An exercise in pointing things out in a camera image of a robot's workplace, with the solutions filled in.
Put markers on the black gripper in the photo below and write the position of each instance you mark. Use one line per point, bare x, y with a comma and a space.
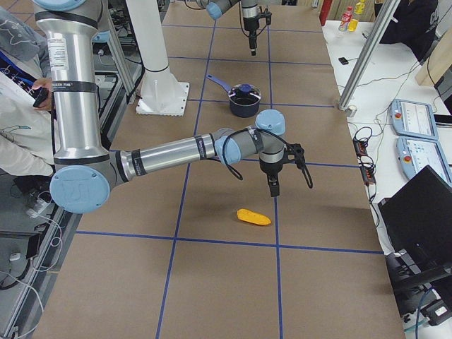
251, 27
271, 170

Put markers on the yellow corn cob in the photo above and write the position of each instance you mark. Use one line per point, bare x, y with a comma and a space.
252, 217

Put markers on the glass pot lid blue knob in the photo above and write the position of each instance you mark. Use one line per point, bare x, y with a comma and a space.
244, 90

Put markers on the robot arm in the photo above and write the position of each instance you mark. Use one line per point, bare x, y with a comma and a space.
86, 169
217, 8

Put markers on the person's hand holding device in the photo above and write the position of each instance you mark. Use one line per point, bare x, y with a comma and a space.
47, 105

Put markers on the black orange power strip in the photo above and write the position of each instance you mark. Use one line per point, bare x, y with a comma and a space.
366, 163

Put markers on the red labelled drink bottle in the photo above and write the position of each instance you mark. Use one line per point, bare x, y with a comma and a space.
345, 19

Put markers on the yellow bottle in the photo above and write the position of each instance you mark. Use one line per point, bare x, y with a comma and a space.
357, 12

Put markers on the lower teach pendant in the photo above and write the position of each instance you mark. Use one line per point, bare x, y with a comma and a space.
416, 153

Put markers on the teach pendant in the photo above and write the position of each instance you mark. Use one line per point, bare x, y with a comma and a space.
416, 153
414, 119

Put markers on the upper teach pendant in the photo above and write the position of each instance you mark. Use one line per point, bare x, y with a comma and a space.
414, 119

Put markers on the black laptop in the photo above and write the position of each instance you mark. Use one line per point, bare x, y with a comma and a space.
418, 218

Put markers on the seated person in black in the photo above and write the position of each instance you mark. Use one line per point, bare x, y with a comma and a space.
413, 24

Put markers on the black handheld device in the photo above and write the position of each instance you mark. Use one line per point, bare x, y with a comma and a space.
41, 97

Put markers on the white power strip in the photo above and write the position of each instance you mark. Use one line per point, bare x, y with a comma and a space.
39, 207

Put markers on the person in white shirt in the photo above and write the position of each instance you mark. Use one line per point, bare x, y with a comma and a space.
28, 135

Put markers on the blue saucepan with handle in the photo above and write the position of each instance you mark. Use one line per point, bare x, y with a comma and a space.
240, 106

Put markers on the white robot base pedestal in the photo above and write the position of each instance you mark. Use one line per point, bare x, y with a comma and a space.
161, 93

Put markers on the aluminium frame post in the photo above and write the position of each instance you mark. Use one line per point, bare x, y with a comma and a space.
374, 38

